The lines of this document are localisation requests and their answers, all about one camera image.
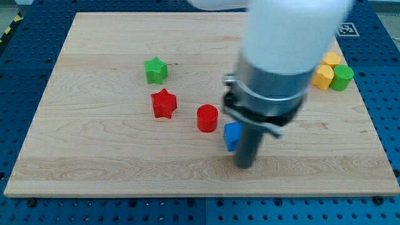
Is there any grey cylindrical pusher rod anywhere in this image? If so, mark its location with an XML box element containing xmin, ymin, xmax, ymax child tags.
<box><xmin>235</xmin><ymin>124</ymin><xmax>264</xmax><ymax>169</ymax></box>

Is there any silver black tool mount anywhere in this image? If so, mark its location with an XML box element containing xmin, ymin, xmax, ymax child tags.
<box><xmin>223</xmin><ymin>53</ymin><xmax>313</xmax><ymax>138</ymax></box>

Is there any blue cube block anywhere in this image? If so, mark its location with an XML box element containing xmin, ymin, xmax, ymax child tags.
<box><xmin>223</xmin><ymin>122</ymin><xmax>243</xmax><ymax>152</ymax></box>

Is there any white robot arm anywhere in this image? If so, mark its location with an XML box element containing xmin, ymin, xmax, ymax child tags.
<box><xmin>189</xmin><ymin>0</ymin><xmax>353</xmax><ymax>169</ymax></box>

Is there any red cylinder block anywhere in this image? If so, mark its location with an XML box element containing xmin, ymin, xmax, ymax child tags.
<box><xmin>196</xmin><ymin>104</ymin><xmax>219</xmax><ymax>133</ymax></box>

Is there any yellow heart block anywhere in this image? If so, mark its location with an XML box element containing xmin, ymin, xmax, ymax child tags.
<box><xmin>311</xmin><ymin>64</ymin><xmax>334</xmax><ymax>91</ymax></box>

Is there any yellow hexagon block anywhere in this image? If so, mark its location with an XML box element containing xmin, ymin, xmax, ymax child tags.
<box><xmin>321</xmin><ymin>51</ymin><xmax>341</xmax><ymax>69</ymax></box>

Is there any green cylinder block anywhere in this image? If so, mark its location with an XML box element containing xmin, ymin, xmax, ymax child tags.
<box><xmin>329</xmin><ymin>65</ymin><xmax>354</xmax><ymax>91</ymax></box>

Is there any red star block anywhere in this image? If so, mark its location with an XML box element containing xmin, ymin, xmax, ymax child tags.
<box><xmin>151</xmin><ymin>88</ymin><xmax>178</xmax><ymax>119</ymax></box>

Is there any fiducial marker tag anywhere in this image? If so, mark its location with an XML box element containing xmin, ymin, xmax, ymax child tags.
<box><xmin>336</xmin><ymin>22</ymin><xmax>359</xmax><ymax>37</ymax></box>

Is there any green star block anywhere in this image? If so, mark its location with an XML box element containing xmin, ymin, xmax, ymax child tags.
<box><xmin>144</xmin><ymin>57</ymin><xmax>168</xmax><ymax>85</ymax></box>

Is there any wooden board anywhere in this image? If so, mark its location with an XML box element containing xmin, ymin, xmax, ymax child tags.
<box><xmin>4</xmin><ymin>12</ymin><xmax>399</xmax><ymax>198</ymax></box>

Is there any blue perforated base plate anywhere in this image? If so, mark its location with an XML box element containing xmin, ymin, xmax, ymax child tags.
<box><xmin>1</xmin><ymin>1</ymin><xmax>399</xmax><ymax>224</ymax></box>

